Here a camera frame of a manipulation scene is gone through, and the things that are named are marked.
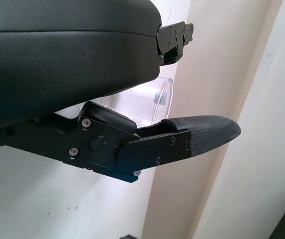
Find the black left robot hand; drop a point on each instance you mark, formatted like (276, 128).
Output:
(57, 62)

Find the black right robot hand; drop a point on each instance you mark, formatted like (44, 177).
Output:
(129, 237)

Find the clear glass cup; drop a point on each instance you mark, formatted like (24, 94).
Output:
(137, 102)

